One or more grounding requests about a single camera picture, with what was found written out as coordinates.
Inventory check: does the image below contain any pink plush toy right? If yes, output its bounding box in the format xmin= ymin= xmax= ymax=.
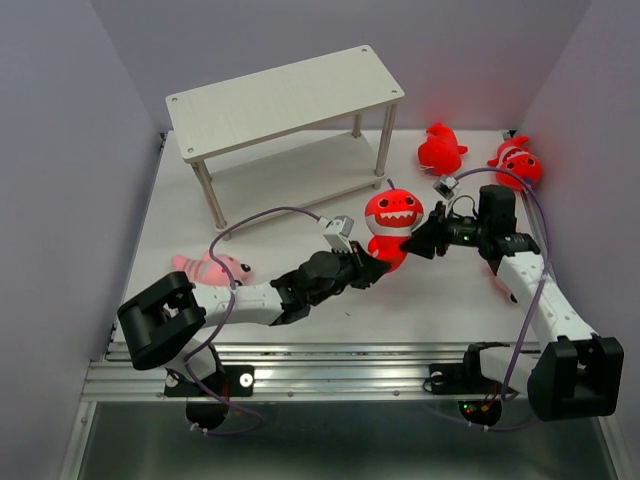
xmin=492 ymin=275 xmax=518 ymax=304

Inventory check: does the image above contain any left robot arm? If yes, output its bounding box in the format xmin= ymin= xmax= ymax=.
xmin=117 ymin=241 xmax=391 ymax=394

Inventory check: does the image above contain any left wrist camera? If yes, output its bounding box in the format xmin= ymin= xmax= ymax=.
xmin=322 ymin=215 xmax=354 ymax=253

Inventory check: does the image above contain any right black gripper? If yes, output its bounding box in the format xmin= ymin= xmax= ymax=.
xmin=397 ymin=199 xmax=488 ymax=261

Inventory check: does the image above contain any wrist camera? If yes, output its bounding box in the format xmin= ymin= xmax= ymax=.
xmin=322 ymin=215 xmax=354 ymax=253
xmin=433 ymin=175 xmax=459 ymax=200

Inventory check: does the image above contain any pink striped plush left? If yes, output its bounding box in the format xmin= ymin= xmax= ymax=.
xmin=171 ymin=252 xmax=252 ymax=286

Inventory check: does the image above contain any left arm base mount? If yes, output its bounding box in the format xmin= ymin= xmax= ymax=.
xmin=163 ymin=364 xmax=255 ymax=433

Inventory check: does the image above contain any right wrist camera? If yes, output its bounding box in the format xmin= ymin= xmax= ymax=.
xmin=433 ymin=175 xmax=459 ymax=200

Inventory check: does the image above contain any red shark plush toy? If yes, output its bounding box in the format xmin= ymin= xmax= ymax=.
xmin=364 ymin=179 xmax=424 ymax=273

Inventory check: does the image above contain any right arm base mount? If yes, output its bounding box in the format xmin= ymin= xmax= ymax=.
xmin=422 ymin=363 xmax=513 ymax=431

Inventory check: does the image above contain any red clownfish plush toy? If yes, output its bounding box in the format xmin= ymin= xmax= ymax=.
xmin=487 ymin=135 xmax=543 ymax=187

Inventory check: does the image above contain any white two-tier shelf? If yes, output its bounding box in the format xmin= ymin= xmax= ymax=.
xmin=165 ymin=45 xmax=404 ymax=232

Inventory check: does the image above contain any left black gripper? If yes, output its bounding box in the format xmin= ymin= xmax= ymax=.
xmin=308 ymin=240 xmax=388 ymax=306

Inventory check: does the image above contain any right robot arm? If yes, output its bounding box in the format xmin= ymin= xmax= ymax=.
xmin=402 ymin=185 xmax=624 ymax=421

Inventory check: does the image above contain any aluminium mounting rail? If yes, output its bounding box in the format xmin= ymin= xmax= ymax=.
xmin=82 ymin=342 xmax=609 ymax=404

